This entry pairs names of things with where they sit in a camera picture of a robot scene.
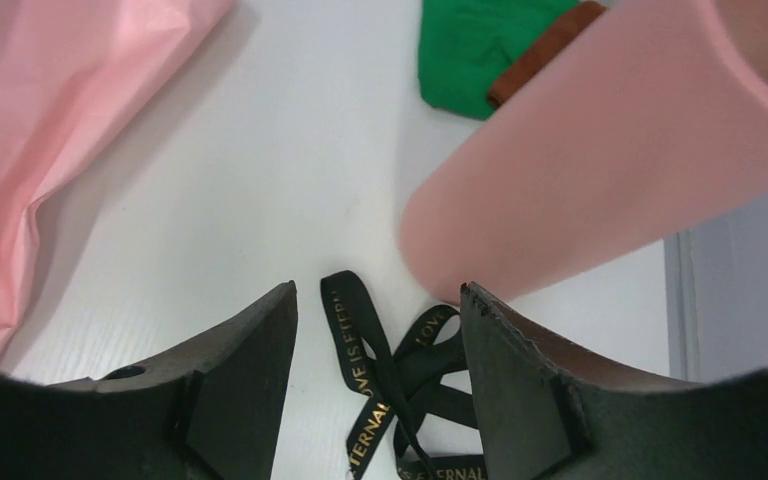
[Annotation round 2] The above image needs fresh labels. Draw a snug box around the pink flower bouquet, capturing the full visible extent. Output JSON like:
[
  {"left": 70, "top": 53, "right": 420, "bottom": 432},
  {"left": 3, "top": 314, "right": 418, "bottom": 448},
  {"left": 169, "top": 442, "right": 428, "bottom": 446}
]
[{"left": 0, "top": 1, "right": 230, "bottom": 355}]

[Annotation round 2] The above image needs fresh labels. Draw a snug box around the brown cloth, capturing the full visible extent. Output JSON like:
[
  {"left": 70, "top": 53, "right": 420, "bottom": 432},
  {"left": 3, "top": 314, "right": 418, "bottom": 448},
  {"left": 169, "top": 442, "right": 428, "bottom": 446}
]
[{"left": 485, "top": 1, "right": 608, "bottom": 109}]

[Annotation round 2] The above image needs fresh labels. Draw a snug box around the green cloth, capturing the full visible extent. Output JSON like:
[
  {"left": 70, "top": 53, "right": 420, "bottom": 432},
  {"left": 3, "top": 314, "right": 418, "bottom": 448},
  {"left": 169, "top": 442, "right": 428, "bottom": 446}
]
[{"left": 417, "top": 0, "right": 578, "bottom": 120}]

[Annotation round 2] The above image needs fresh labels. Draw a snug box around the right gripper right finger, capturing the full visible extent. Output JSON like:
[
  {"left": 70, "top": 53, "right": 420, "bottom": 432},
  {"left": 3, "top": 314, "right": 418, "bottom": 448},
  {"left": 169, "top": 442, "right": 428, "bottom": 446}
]
[{"left": 461, "top": 283, "right": 768, "bottom": 479}]

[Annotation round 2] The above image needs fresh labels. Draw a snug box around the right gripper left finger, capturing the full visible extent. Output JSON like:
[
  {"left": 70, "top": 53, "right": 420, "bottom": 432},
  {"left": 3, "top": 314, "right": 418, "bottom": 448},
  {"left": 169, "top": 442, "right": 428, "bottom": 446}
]
[{"left": 0, "top": 282, "right": 298, "bottom": 479}]

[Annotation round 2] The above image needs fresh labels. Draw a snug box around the black ribbon gold lettering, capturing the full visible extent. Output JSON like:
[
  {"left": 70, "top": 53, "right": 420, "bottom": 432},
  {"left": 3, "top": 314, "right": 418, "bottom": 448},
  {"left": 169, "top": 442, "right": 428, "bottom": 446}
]
[{"left": 320, "top": 270, "right": 488, "bottom": 480}]

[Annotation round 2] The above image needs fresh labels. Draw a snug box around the pink cylindrical vase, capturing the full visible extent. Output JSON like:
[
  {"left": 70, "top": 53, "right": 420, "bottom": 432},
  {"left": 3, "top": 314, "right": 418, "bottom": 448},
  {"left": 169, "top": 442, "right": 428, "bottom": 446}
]
[{"left": 400, "top": 1, "right": 768, "bottom": 303}]

